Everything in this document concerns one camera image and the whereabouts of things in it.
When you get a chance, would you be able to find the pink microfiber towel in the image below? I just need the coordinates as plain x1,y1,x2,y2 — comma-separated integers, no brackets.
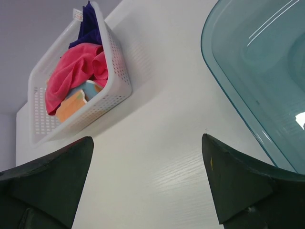
45,43,108,115

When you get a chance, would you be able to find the orange and blue patterned towel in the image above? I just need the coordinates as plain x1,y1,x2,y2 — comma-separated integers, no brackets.
56,80,103,123

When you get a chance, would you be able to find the white perforated plastic basket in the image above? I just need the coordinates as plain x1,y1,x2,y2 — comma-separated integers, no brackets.
27,1,132,147

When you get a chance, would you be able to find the purple towel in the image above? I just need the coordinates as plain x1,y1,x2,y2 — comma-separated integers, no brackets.
69,1,102,49

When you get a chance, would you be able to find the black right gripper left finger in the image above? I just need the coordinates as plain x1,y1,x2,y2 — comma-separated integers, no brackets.
0,136,94,229

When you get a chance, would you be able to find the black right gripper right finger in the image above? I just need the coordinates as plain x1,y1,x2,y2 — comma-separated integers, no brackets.
202,134,305,229

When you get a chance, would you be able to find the teal translucent plastic tray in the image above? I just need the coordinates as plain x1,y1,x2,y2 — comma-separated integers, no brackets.
201,0,305,174

